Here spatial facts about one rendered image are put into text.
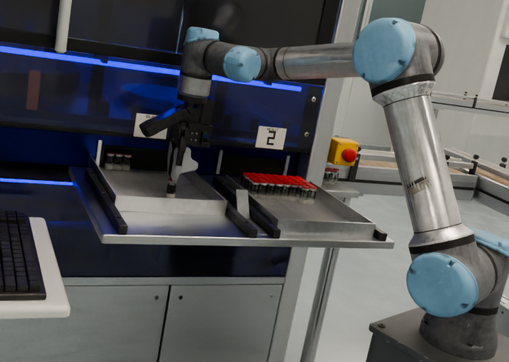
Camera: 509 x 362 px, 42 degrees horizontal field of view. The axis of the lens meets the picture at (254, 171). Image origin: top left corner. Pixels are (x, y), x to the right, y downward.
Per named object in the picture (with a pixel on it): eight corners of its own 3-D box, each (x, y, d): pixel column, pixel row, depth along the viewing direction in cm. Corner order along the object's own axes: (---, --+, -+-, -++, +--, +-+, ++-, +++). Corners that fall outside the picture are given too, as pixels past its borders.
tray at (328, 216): (223, 187, 177) (226, 174, 176) (308, 192, 188) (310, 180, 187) (275, 234, 147) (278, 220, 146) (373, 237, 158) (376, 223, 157)
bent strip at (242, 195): (231, 212, 157) (235, 188, 155) (242, 213, 158) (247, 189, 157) (254, 235, 144) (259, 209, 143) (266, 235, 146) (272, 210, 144)
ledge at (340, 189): (300, 181, 207) (301, 176, 206) (335, 184, 212) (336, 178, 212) (321, 195, 194) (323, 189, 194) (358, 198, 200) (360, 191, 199)
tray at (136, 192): (87, 166, 173) (89, 154, 172) (182, 173, 184) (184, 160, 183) (113, 210, 143) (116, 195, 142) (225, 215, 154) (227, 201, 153)
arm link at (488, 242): (509, 300, 131) (527, 236, 128) (485, 316, 121) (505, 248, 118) (452, 277, 138) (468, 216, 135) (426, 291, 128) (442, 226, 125)
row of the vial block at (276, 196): (247, 195, 172) (251, 179, 171) (307, 199, 180) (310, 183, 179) (251, 198, 170) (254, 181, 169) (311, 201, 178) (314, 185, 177)
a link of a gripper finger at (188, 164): (197, 187, 156) (202, 148, 155) (173, 185, 154) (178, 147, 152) (192, 184, 159) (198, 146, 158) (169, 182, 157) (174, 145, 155)
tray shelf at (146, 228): (67, 172, 171) (68, 165, 170) (303, 187, 200) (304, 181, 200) (101, 243, 129) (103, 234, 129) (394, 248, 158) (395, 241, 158)
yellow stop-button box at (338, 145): (322, 158, 198) (326, 135, 197) (341, 160, 201) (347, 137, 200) (334, 165, 192) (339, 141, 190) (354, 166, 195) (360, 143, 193)
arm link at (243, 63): (275, 51, 147) (238, 42, 154) (243, 47, 138) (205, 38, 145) (268, 85, 149) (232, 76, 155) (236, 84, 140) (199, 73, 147)
